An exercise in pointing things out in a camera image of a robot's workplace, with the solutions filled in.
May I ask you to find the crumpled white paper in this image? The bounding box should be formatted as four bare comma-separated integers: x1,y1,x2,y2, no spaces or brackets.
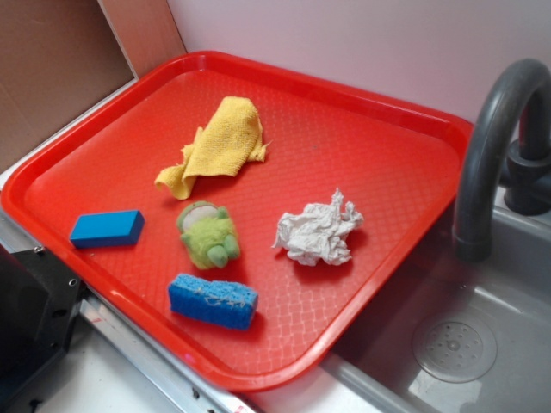
272,189,364,267

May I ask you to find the red plastic tray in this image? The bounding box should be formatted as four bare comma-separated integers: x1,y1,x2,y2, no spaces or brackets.
1,52,472,392

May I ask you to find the green plush frog toy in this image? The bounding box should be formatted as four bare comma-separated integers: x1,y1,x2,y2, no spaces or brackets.
176,201,241,270

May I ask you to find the yellow cloth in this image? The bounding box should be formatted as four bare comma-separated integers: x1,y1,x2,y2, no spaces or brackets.
154,96,268,200

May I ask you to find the blue sponge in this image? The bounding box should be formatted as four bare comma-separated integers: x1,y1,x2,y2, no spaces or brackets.
168,274,258,330

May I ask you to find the blue rectangular block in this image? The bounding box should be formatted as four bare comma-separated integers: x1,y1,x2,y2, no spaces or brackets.
70,210,145,249

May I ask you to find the grey toy sink basin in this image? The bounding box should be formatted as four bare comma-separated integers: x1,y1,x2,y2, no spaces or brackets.
323,203,550,412

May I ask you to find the grey toy faucet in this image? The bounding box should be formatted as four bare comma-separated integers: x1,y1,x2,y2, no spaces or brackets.
452,59,550,262

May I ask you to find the brown cardboard panel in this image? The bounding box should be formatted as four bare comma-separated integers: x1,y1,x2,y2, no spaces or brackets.
1,1,133,170

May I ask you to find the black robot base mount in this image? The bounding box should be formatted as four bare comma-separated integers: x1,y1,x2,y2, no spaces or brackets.
1,249,84,412

